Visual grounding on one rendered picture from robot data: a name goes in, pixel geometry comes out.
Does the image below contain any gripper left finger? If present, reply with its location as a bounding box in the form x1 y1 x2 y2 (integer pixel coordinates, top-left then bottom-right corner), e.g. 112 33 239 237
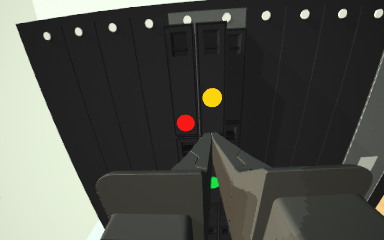
96 133 212 240

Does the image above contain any black server rack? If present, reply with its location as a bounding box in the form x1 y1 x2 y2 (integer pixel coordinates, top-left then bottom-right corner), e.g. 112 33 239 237
16 0 384 230

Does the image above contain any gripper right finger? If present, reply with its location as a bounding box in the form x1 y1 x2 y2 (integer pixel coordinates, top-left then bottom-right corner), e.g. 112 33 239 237
211 132 373 240

